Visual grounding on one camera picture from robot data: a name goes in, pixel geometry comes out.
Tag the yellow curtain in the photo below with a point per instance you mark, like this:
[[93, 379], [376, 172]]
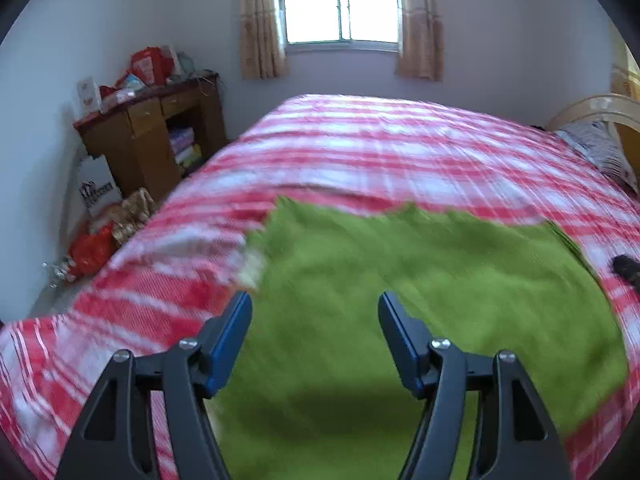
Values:
[[625, 76]]

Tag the red plaid bed sheet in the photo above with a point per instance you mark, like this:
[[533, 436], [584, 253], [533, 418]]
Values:
[[360, 155]]

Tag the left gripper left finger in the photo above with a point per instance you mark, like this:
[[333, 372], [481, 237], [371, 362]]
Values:
[[139, 398]]

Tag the brown patterned bag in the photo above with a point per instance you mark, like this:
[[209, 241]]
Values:
[[131, 215]]

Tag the stacked books in desk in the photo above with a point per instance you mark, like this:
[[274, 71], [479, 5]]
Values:
[[186, 151]]

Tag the patterned pillow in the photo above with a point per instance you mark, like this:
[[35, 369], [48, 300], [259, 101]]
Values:
[[598, 142]]

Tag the beige curtain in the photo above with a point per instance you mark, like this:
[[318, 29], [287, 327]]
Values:
[[262, 51], [421, 40]]

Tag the window with green frame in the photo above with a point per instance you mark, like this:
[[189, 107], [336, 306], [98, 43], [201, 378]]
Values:
[[315, 25]]

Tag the wooden desk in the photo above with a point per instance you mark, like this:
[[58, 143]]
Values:
[[134, 136]]

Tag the white card on desk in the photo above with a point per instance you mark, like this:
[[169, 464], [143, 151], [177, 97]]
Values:
[[89, 97]]

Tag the red plastic bag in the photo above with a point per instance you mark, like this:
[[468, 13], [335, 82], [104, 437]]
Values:
[[91, 250]]

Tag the right beige curtain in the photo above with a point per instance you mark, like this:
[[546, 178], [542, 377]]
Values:
[[421, 40]]

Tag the left beige curtain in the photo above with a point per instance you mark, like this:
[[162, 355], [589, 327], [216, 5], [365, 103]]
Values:
[[262, 51]]

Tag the white paper bag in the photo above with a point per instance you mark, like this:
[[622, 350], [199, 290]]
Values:
[[96, 185]]

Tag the red gift box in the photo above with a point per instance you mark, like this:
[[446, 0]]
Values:
[[152, 65]]

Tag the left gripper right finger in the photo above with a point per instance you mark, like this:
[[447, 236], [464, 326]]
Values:
[[514, 436]]

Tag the wooden bed headboard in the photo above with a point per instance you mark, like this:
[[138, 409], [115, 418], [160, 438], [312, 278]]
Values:
[[622, 111]]

